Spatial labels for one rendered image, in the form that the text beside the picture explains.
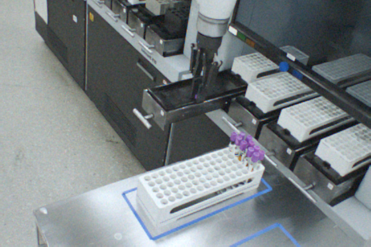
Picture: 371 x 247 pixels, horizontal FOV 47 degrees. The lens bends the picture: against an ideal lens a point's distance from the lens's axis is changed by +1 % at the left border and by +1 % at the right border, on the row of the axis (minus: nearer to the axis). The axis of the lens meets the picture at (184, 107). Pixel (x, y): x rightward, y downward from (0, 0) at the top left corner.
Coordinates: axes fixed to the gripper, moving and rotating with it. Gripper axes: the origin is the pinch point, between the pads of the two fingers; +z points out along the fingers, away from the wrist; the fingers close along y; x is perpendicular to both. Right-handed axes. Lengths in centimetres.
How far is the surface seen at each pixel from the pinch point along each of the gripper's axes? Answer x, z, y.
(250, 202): 14.8, 2.4, -42.0
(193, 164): 24.6, -3.8, -30.1
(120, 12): -12, 7, 74
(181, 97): 3.6, 3.9, 3.4
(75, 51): -12, 53, 124
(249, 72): -21.9, -1.5, 0.6
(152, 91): 12.0, 2.5, 8.3
